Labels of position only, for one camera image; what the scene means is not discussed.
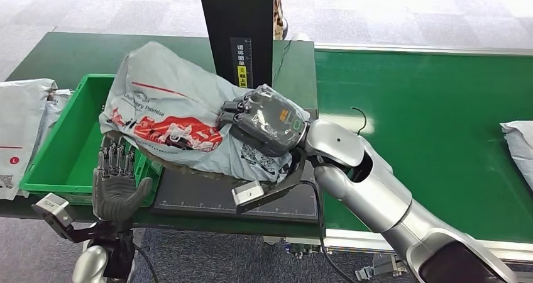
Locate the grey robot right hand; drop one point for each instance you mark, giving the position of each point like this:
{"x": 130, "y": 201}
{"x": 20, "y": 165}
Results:
{"x": 270, "y": 120}

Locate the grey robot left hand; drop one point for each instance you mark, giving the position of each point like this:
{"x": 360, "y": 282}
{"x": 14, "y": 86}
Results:
{"x": 116, "y": 193}

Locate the grey package with red print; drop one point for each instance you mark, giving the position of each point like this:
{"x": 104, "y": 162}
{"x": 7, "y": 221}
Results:
{"x": 166, "y": 93}

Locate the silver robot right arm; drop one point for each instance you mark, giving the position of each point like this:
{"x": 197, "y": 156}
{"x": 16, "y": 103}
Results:
{"x": 374, "y": 189}

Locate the grey package with black print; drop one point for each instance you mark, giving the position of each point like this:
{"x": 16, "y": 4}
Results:
{"x": 54, "y": 104}

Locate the white package with red dot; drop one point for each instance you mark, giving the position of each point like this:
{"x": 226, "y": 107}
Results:
{"x": 16, "y": 118}

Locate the grey connector box under conveyor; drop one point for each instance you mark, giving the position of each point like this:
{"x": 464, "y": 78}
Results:
{"x": 304, "y": 247}

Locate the green conveyor belt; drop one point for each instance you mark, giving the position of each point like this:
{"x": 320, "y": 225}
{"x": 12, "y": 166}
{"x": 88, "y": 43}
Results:
{"x": 437, "y": 106}

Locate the grey mailer package with barcode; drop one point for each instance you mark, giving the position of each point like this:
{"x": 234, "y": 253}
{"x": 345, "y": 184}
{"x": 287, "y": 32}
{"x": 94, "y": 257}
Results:
{"x": 520, "y": 147}

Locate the black and yellow ruler label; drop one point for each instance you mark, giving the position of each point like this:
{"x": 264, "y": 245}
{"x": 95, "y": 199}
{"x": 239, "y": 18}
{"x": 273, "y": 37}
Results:
{"x": 241, "y": 60}

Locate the green plastic crate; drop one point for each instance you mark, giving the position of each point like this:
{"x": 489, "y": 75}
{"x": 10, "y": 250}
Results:
{"x": 66, "y": 147}

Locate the person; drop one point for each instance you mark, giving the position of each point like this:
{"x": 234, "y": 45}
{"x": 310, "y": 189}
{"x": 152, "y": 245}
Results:
{"x": 278, "y": 18}

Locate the black scanner column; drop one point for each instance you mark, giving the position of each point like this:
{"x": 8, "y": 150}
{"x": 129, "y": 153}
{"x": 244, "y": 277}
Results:
{"x": 237, "y": 14}

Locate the dark green table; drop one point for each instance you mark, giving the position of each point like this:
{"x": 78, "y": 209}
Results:
{"x": 75, "y": 52}

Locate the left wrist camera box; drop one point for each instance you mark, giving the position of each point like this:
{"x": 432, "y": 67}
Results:
{"x": 52, "y": 208}

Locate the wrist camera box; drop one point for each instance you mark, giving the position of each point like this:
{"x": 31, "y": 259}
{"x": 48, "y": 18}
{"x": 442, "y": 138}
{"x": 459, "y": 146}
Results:
{"x": 52, "y": 208}
{"x": 247, "y": 191}

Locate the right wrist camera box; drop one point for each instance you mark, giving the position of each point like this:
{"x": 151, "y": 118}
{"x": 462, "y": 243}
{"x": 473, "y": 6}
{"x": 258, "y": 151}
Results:
{"x": 247, "y": 191}

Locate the black scanner base plate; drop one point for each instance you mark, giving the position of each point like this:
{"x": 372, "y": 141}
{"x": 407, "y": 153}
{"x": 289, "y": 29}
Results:
{"x": 208, "y": 197}

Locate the grey metal bracket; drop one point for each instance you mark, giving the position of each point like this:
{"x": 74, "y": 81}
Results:
{"x": 383, "y": 266}

